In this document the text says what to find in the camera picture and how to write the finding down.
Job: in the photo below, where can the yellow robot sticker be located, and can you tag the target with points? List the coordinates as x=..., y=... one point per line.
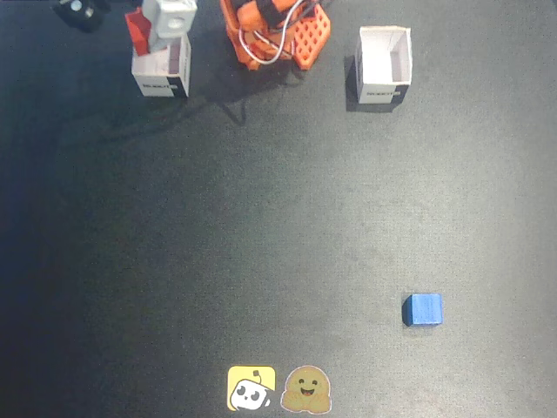
x=250, y=387

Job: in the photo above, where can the orange and white robot arm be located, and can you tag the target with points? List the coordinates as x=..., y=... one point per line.
x=311, y=39

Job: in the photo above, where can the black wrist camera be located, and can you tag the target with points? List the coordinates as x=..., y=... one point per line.
x=85, y=19

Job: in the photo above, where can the red cube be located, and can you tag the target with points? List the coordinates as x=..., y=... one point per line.
x=139, y=37

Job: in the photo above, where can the blue cube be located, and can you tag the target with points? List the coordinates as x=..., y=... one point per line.
x=423, y=310

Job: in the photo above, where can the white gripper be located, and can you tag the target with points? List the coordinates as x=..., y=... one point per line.
x=138, y=34

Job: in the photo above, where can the hugging face emoji sticker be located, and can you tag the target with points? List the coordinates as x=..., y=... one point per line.
x=306, y=389

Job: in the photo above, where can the white cardboard box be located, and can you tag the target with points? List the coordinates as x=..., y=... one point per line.
x=378, y=93
x=156, y=87

